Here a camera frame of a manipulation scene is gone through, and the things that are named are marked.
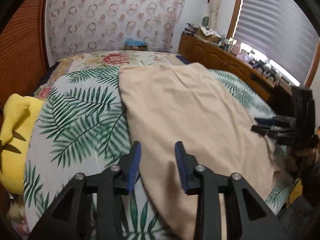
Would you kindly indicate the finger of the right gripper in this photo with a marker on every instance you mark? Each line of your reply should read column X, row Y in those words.
column 277, row 120
column 265, row 130

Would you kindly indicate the purple translucent container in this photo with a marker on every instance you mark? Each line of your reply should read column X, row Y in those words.
column 245, row 57

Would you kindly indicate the yellow pikachu plush toy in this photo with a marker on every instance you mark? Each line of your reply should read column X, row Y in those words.
column 19, row 117

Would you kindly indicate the pink bottle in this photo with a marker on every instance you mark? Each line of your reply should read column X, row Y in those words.
column 236, row 50

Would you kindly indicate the beige printed t-shirt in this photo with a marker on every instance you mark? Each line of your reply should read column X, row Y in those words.
column 167, row 104

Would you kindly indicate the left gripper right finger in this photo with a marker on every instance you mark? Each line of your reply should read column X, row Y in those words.
column 225, row 202

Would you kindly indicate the wooden sideboard cabinet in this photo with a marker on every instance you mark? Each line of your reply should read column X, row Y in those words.
column 275, row 93

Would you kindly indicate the person's right hand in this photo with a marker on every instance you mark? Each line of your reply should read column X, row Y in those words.
column 299, row 160

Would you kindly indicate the open cardboard box on cabinet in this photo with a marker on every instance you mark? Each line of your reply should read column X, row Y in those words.
column 208, row 34

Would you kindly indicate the floral quilt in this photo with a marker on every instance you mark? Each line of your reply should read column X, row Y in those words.
column 102, row 65

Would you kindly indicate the beige tied window curtain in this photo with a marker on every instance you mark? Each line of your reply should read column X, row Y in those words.
column 214, row 6

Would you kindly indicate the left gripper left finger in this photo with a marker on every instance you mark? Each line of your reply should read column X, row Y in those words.
column 69, row 215

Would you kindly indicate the palm leaf print blanket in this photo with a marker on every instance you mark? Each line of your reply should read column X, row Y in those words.
column 82, row 127

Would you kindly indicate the cardboard box with blue items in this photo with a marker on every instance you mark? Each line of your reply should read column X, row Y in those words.
column 132, row 44

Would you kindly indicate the brown louvered wardrobe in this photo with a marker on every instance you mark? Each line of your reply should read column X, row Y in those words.
column 24, row 60

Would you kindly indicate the pink circle pattern curtain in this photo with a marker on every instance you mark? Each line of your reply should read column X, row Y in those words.
column 85, row 26

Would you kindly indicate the grey zebra window blind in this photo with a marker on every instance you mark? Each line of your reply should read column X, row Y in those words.
column 281, row 31

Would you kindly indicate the small round fan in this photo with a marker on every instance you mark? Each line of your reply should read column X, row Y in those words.
column 205, row 21

